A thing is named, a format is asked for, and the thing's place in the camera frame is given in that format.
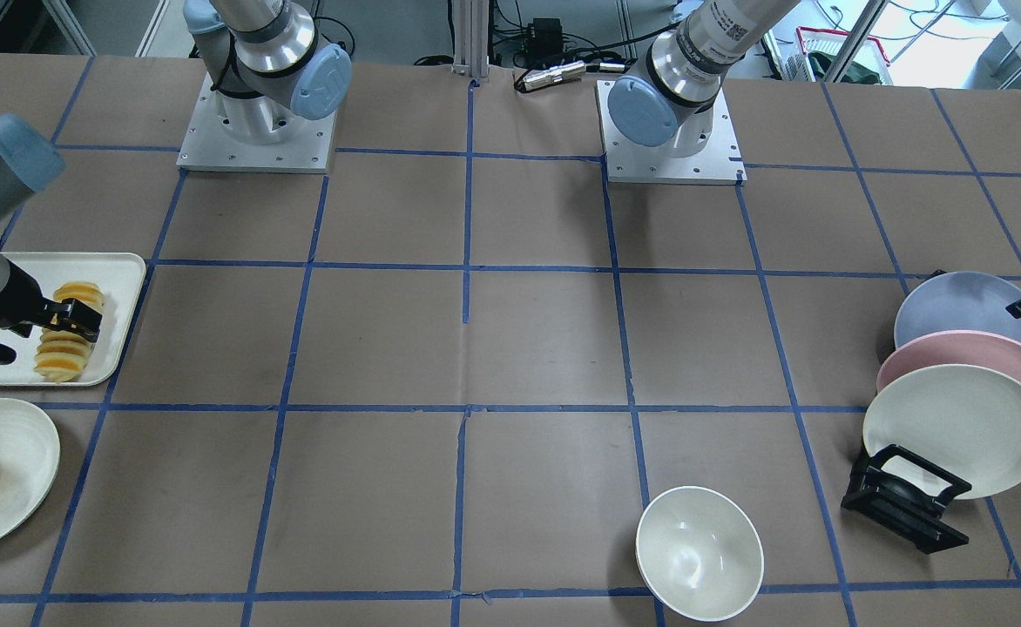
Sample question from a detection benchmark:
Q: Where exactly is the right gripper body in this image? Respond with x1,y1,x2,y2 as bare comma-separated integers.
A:
0,261,58,365

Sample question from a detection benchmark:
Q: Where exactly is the yellow twisted bread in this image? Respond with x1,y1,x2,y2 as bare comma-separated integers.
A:
34,281,105,382

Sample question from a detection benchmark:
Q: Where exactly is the blue plate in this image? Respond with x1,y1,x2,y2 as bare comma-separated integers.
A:
893,271,1021,347

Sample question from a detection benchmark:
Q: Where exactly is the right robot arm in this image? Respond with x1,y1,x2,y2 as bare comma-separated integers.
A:
0,1,354,365

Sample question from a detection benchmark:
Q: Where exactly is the pink plate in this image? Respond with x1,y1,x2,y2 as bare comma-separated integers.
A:
876,330,1021,392

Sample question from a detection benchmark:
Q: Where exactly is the cream plate with lemon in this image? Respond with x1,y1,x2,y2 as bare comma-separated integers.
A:
0,398,60,539

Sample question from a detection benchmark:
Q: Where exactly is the cream plate in rack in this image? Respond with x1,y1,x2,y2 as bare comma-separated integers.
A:
862,365,1021,500

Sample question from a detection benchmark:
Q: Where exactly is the black plate rack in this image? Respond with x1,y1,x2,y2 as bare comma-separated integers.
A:
841,444,972,554

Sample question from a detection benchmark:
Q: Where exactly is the cream rectangular tray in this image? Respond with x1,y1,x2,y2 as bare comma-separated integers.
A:
0,252,147,388

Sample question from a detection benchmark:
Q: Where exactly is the cream bowl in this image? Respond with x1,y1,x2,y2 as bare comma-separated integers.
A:
635,487,765,623

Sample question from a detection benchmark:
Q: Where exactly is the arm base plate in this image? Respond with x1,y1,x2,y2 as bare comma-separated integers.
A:
176,76,339,175
597,82,748,185

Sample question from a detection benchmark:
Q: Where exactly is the aluminium frame post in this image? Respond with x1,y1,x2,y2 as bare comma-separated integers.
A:
448,0,493,84

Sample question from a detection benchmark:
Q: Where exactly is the silver cable connector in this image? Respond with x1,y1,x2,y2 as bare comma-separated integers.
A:
513,61,587,94

